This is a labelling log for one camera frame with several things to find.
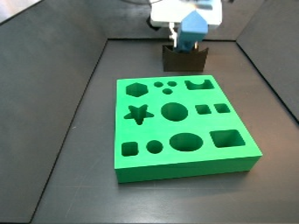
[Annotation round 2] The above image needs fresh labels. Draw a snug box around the black curved fixture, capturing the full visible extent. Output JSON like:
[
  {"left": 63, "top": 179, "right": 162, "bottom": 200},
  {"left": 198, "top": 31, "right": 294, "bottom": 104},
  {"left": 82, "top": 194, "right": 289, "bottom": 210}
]
[{"left": 163, "top": 45, "right": 210, "bottom": 72}]

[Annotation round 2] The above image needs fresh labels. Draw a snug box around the green shape sorting block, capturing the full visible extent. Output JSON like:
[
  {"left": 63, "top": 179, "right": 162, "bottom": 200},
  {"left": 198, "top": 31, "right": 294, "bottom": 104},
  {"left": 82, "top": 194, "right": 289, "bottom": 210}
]
[{"left": 115, "top": 75, "right": 262, "bottom": 183}]

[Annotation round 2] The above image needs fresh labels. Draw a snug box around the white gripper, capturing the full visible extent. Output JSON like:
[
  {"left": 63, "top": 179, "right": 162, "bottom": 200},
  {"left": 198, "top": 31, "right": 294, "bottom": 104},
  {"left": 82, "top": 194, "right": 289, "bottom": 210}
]
[{"left": 150, "top": 0, "right": 223, "bottom": 48}]

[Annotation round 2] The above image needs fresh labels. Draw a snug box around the blue three prong object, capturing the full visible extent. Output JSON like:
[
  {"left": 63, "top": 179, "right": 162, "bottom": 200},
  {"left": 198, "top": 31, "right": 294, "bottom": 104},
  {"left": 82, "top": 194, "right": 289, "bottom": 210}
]
[{"left": 174, "top": 10, "right": 209, "bottom": 53}]

